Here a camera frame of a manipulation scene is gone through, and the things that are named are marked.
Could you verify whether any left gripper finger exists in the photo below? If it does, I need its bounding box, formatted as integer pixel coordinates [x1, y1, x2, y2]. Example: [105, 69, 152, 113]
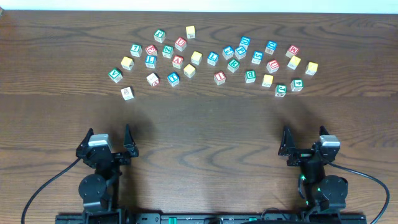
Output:
[124, 124, 136, 149]
[76, 128, 94, 156]

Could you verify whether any yellow O block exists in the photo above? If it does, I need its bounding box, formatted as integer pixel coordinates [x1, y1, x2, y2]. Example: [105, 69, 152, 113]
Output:
[262, 74, 274, 88]

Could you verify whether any blue l block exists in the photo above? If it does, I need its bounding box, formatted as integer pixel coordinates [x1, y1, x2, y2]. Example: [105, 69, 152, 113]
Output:
[145, 55, 157, 68]
[207, 52, 219, 66]

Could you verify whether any green R block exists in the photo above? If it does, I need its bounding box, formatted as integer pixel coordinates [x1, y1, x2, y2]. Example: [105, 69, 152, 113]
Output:
[227, 58, 240, 73]

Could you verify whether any yellow C block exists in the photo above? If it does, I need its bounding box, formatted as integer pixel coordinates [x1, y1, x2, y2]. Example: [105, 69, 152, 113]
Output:
[191, 51, 203, 65]

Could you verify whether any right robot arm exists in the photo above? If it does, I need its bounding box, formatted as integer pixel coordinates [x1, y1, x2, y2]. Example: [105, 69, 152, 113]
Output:
[278, 126, 348, 222]

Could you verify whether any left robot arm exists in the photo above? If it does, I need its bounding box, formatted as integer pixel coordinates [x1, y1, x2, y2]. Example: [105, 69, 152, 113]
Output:
[76, 125, 139, 223]

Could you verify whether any plain wooden picture block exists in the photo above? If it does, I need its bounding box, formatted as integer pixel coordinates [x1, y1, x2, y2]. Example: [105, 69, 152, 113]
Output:
[121, 87, 134, 101]

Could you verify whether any green 4 block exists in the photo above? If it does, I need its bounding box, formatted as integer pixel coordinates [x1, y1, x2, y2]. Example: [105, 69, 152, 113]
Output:
[290, 79, 304, 91]

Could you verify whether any green J block lower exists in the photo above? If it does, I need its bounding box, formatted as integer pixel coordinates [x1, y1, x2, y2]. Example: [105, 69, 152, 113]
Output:
[275, 85, 287, 97]

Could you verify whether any green j block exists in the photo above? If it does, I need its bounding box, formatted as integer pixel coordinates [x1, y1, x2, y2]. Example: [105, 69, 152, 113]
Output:
[154, 29, 166, 43]
[275, 85, 287, 97]

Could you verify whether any yellow G block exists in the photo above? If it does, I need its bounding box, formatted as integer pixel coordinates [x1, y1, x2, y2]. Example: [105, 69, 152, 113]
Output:
[305, 62, 318, 76]

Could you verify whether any plain red-edged block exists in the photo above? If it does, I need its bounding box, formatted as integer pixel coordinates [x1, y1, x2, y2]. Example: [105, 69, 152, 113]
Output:
[147, 73, 160, 86]

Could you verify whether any green V block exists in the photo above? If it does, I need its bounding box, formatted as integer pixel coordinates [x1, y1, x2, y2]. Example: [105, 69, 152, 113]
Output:
[108, 68, 123, 83]

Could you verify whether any yellow X block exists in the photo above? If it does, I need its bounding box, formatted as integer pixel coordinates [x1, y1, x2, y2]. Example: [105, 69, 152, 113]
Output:
[287, 55, 301, 70]

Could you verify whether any blue T block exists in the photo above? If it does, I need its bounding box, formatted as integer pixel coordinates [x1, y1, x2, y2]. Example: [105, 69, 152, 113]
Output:
[167, 72, 180, 86]

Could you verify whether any yellow block far left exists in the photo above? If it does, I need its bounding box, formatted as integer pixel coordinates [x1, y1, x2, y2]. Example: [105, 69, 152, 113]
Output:
[121, 57, 134, 70]

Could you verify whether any green B block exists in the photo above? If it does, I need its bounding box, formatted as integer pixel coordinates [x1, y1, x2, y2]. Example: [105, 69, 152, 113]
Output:
[244, 70, 256, 83]

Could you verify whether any red U block right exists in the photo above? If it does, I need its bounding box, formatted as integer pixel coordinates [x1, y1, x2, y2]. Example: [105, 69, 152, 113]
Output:
[266, 60, 280, 73]

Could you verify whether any red u block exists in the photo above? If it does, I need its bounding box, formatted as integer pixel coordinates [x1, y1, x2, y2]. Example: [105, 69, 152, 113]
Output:
[175, 37, 187, 52]
[266, 60, 280, 73]

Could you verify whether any red M block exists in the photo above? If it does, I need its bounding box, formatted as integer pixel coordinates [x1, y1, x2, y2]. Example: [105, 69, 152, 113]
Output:
[285, 45, 299, 58]

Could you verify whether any green 7 block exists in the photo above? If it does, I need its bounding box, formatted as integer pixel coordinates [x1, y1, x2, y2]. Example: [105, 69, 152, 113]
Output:
[130, 44, 142, 57]

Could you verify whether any blue 5 block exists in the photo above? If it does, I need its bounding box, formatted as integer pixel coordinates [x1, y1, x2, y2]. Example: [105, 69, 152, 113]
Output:
[251, 50, 264, 65]

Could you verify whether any yellow block centre left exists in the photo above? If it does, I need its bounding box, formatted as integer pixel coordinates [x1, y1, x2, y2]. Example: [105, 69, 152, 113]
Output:
[183, 64, 196, 78]

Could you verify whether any red A block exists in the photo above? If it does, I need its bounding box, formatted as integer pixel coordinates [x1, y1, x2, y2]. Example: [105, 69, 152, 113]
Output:
[172, 55, 183, 69]

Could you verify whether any red E block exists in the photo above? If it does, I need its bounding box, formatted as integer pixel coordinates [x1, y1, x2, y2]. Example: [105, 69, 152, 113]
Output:
[145, 45, 158, 56]

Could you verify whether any red I block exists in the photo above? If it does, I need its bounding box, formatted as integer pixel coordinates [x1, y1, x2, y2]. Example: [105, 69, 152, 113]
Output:
[214, 71, 226, 85]

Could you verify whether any green Z block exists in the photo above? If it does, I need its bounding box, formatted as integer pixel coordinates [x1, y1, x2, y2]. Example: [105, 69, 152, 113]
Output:
[162, 45, 174, 58]

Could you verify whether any blue D block right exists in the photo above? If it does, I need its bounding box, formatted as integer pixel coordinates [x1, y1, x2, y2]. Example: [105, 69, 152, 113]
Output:
[265, 40, 277, 55]

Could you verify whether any blue d block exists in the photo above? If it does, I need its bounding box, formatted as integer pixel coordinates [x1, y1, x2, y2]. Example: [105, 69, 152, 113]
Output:
[265, 40, 277, 55]
[239, 36, 251, 50]

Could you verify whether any blue P block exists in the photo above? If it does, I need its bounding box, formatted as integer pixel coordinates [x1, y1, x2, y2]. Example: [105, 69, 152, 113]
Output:
[234, 46, 247, 60]

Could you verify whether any blue 2 block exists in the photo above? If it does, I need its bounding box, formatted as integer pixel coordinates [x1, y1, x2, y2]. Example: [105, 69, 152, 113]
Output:
[222, 46, 234, 60]

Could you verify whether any red U block left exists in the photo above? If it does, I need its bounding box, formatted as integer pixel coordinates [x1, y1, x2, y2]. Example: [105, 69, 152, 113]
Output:
[175, 37, 187, 52]

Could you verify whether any green J block top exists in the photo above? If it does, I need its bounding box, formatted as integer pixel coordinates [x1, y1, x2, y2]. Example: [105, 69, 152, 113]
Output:
[154, 29, 166, 43]

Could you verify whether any blue D block upper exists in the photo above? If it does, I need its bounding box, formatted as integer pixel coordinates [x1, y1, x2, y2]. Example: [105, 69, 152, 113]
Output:
[239, 36, 251, 50]

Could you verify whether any yellow S block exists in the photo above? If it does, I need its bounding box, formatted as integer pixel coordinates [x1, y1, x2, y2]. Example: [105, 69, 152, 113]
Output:
[186, 26, 196, 39]

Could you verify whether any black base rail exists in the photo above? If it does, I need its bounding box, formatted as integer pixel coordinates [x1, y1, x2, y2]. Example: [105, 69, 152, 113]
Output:
[55, 212, 368, 224]

